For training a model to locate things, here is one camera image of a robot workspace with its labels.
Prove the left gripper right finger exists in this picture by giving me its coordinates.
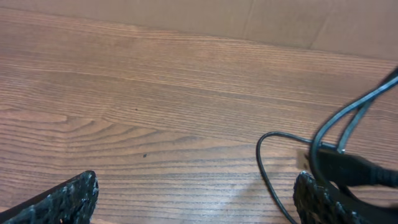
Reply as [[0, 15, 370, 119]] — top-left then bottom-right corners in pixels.
[[293, 171, 397, 224]]

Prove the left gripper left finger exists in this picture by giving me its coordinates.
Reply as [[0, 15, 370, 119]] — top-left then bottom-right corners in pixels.
[[1, 170, 99, 224]]

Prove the black cable bundle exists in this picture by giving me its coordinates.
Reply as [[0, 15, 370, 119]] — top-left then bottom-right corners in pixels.
[[297, 67, 398, 190]]

